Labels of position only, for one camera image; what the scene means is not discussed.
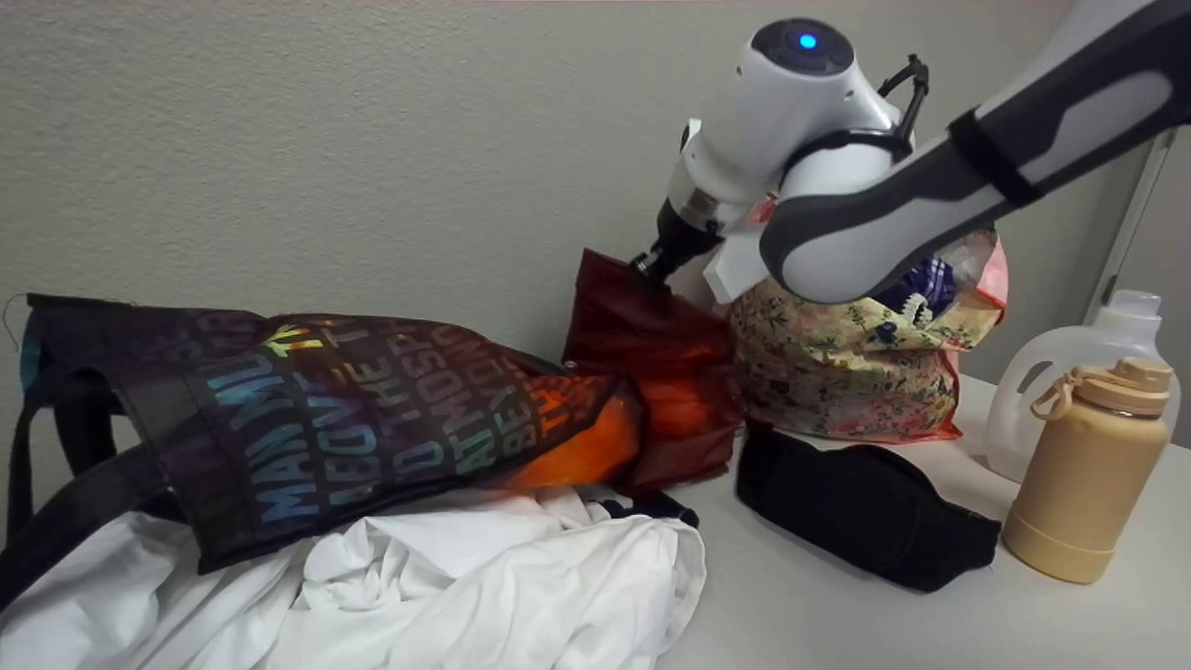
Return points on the black folded cloth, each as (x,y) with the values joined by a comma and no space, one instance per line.
(870,506)

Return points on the white crumpled bed sheet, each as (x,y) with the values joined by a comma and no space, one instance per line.
(495,583)

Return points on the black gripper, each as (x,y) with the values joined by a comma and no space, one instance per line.
(681,241)

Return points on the floral print tote bag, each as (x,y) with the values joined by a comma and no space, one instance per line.
(841,367)

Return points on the black and red printed bag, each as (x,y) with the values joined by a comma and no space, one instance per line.
(311,423)

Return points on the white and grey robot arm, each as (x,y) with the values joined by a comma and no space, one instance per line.
(870,210)

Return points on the blue plastic bag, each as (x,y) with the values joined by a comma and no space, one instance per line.
(920,285)

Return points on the translucent white detergent jug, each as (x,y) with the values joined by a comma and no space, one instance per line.
(1025,396)

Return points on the yellow water bottle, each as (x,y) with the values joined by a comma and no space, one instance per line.
(1084,484)

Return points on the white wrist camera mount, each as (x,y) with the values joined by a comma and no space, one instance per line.
(733,264)

